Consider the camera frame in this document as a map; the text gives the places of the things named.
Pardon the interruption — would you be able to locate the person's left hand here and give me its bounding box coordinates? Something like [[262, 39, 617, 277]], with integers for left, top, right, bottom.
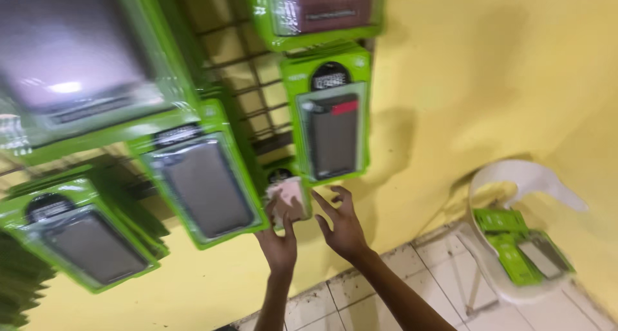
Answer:
[[255, 197, 299, 275]]

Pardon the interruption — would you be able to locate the person's right hand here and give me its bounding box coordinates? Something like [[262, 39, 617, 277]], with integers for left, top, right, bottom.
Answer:
[[311, 185, 372, 263]]

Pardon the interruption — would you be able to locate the green pack with pink case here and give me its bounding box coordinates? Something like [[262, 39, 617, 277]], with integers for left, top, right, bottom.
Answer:
[[263, 161, 314, 231]]

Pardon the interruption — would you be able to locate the green pack with grey case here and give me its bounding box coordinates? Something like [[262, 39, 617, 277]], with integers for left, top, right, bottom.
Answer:
[[126, 98, 271, 251], [516, 229, 576, 280], [0, 175, 164, 294]]

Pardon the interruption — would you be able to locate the green pack, red-labelled black case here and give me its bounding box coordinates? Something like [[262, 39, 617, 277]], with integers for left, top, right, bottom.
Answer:
[[280, 45, 373, 186]]

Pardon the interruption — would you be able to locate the green phone case pack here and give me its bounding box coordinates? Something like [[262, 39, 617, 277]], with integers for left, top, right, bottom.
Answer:
[[487, 232, 545, 287], [472, 207, 530, 236]]

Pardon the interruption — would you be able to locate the white plastic chair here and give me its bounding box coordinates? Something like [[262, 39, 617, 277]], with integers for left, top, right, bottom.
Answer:
[[453, 159, 591, 317]]

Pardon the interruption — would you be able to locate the green pack with maroon case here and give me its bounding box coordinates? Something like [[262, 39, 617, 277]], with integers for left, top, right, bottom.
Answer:
[[245, 0, 387, 52]]

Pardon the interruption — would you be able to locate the stack of green packs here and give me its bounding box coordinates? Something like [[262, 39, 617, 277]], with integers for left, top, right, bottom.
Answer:
[[0, 232, 58, 328]]

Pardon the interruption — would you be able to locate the green pack with purple case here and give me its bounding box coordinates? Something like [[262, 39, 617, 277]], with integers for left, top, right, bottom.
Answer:
[[0, 0, 202, 166]]

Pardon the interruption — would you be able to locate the dark wire grid rack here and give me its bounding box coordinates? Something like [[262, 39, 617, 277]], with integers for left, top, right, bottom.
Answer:
[[176, 0, 302, 170]]

